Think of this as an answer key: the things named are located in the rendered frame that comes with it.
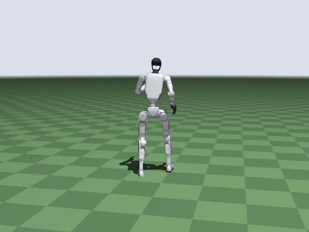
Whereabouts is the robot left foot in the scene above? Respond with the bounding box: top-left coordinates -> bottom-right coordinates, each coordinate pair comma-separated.
138,170 -> 144,177

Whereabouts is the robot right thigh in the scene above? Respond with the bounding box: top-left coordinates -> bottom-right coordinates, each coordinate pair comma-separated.
159,110 -> 170,143

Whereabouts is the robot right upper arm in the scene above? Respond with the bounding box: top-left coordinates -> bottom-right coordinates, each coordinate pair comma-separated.
164,75 -> 174,98

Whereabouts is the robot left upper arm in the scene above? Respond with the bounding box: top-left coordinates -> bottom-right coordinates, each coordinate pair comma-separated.
135,74 -> 146,95

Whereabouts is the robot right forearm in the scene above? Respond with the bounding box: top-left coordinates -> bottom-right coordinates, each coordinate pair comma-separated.
169,93 -> 175,107

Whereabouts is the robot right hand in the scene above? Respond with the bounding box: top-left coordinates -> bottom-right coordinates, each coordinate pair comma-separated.
171,104 -> 176,114

